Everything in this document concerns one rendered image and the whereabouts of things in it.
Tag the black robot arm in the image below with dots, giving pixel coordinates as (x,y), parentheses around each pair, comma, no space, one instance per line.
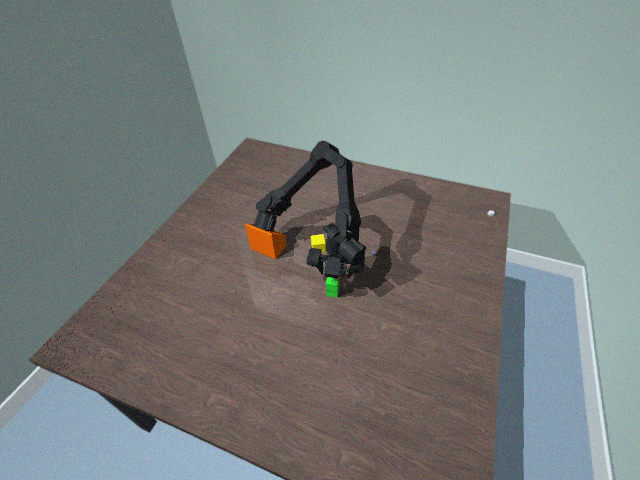
(347,214)

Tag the green block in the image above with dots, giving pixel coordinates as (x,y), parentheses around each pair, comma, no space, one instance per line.
(332,284)
(332,293)

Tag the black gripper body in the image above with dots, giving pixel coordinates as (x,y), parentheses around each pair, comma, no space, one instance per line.
(314,257)

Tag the yellow block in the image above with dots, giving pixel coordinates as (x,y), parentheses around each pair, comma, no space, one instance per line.
(318,242)

